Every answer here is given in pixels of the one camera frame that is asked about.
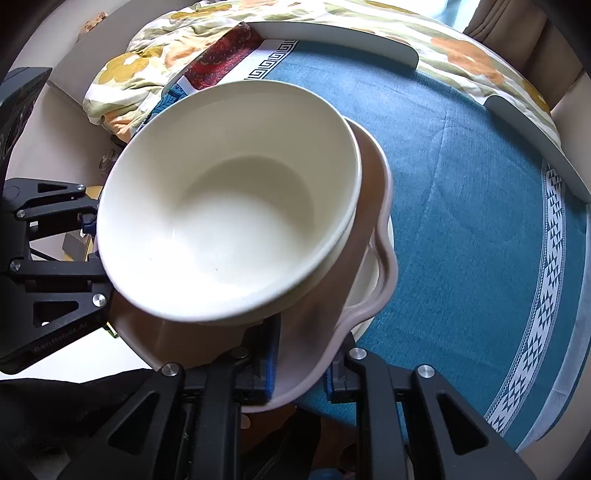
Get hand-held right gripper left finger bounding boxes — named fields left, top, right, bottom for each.
left=60, top=314, right=284, bottom=480

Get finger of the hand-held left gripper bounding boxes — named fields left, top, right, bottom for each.
left=0, top=255, right=116, bottom=297
left=0, top=177, right=101, bottom=241

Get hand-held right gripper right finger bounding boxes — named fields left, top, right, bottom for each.
left=323, top=344, right=539, bottom=480

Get pink bowl with handles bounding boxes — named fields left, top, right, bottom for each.
left=108, top=117, right=399, bottom=414

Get cream patterned oval plate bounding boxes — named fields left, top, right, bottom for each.
left=348, top=217, right=396, bottom=339

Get deep cream bowl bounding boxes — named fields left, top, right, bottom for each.
left=96, top=80, right=363, bottom=326

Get small metal object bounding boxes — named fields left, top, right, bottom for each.
left=96, top=150, right=119, bottom=175

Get grey cushion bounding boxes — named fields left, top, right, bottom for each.
left=46, top=0, right=195, bottom=121

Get floral blanket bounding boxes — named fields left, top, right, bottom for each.
left=83, top=0, right=562, bottom=145

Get blue patterned cloth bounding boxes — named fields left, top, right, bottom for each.
left=131, top=83, right=195, bottom=140

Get blue tablecloth with white border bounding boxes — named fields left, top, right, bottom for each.
left=256, top=39, right=585, bottom=452

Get pale blue cloth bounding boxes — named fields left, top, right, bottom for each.
left=515, top=314, right=591, bottom=456

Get white curved board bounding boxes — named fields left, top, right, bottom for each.
left=483, top=95, right=591, bottom=205
left=252, top=21, right=420, bottom=71

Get brown curtain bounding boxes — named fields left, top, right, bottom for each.
left=462, top=0, right=585, bottom=117

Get white sheer curtain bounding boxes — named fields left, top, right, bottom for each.
left=450, top=0, right=484, bottom=31

